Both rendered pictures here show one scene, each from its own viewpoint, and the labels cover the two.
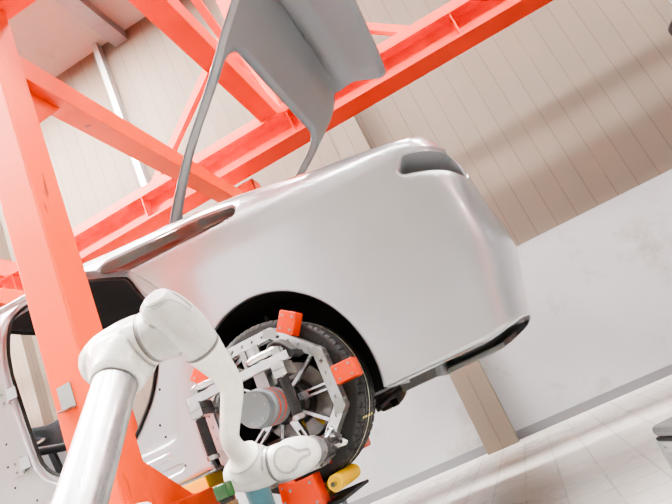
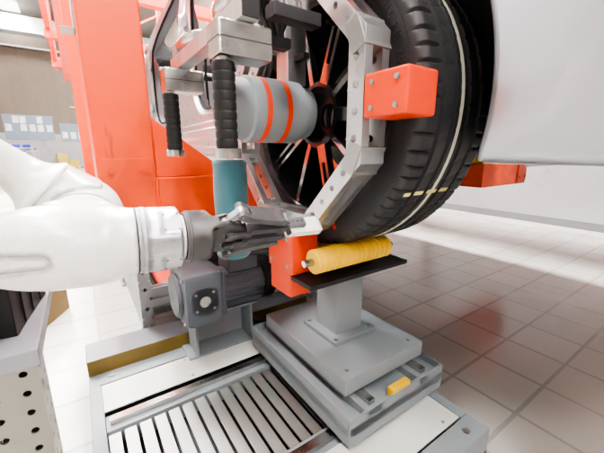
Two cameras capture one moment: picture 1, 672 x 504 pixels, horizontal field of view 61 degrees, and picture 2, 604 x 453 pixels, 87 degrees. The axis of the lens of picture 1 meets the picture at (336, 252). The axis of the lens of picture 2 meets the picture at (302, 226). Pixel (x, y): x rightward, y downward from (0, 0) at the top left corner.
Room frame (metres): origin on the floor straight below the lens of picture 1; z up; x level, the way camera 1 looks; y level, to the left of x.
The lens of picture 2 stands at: (1.62, -0.13, 0.76)
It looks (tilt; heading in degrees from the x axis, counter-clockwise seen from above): 13 degrees down; 44
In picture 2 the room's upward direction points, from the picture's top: straight up
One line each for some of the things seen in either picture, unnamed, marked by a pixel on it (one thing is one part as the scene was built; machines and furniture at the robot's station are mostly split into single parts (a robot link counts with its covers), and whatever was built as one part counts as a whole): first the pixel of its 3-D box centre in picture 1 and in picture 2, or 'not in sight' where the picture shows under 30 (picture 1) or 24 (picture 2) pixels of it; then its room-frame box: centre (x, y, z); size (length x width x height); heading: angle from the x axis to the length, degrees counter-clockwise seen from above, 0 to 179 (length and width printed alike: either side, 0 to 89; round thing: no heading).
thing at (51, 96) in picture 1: (178, 180); not in sight; (3.33, 0.74, 2.54); 2.58 x 0.12 x 0.42; 168
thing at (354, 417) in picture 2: not in sight; (337, 352); (2.36, 0.42, 0.13); 0.50 x 0.36 x 0.10; 78
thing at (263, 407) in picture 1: (265, 407); (264, 111); (2.12, 0.47, 0.85); 0.21 x 0.14 x 0.14; 168
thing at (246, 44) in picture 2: (283, 368); (240, 43); (1.96, 0.33, 0.93); 0.09 x 0.05 x 0.05; 168
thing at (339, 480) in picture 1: (344, 476); (351, 253); (2.27, 0.32, 0.51); 0.29 x 0.06 x 0.06; 168
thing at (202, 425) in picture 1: (206, 437); (173, 123); (2.00, 0.67, 0.83); 0.04 x 0.04 x 0.16
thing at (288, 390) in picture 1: (290, 396); (225, 109); (1.93, 0.34, 0.83); 0.04 x 0.04 x 0.16
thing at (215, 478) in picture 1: (202, 484); not in sight; (2.49, 0.92, 0.71); 0.14 x 0.14 x 0.05; 78
